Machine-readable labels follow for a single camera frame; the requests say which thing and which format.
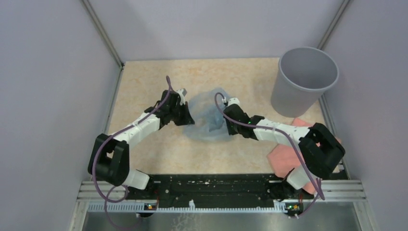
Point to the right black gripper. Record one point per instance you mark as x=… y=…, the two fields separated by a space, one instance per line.
x=230 y=130

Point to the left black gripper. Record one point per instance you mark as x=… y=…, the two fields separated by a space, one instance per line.
x=186 y=119

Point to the blue plastic trash bag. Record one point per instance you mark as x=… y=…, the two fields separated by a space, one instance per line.
x=210 y=124

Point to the grey plastic trash bin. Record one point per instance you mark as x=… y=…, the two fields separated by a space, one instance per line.
x=304 y=74

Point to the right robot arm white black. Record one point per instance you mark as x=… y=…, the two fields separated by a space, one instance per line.
x=317 y=149

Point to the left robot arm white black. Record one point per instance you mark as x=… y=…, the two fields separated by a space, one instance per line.
x=109 y=160

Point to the pink cloth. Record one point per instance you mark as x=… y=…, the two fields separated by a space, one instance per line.
x=282 y=158

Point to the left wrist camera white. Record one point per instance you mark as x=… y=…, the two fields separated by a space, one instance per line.
x=182 y=93

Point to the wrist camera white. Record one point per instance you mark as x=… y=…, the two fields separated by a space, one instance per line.
x=231 y=101
x=182 y=93

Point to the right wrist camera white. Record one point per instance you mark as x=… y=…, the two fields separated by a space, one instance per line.
x=231 y=101

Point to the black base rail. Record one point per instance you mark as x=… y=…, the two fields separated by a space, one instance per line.
x=217 y=190

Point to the grey slotted cable duct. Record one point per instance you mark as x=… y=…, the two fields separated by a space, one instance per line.
x=139 y=207

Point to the left aluminium frame post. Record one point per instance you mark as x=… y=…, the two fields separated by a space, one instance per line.
x=102 y=32

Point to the aluminium frame post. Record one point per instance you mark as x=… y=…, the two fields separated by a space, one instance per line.
x=333 y=24
x=102 y=32

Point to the right aluminium frame post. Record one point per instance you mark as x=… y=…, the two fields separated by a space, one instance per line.
x=333 y=24

